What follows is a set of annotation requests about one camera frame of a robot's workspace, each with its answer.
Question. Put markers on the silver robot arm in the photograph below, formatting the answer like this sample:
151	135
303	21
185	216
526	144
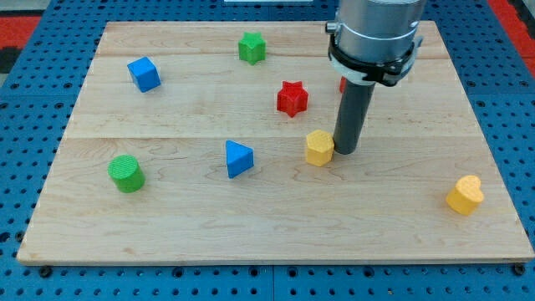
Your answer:
374	41

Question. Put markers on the yellow heart block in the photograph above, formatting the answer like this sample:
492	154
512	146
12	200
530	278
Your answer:
466	195

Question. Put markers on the blue triangle block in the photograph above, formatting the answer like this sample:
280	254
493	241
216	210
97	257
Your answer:
239	158

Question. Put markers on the yellow hexagon block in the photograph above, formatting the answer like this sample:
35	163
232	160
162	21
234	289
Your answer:
319	148

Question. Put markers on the red star block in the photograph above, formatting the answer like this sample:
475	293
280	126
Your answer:
292	98

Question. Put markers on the wooden board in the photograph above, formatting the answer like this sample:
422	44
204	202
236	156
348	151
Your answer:
383	204

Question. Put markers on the red block behind rod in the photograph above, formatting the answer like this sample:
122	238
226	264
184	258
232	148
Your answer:
342	84

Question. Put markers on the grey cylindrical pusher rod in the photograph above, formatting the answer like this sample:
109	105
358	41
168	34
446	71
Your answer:
352	112

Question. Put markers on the green star block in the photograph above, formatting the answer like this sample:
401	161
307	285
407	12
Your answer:
252	48

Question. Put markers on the green cylinder block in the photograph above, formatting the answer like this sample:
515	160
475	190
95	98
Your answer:
126	173

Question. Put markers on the blue cube block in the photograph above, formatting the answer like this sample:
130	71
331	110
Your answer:
144	74

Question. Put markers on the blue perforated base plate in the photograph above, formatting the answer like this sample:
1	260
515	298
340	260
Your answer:
40	91

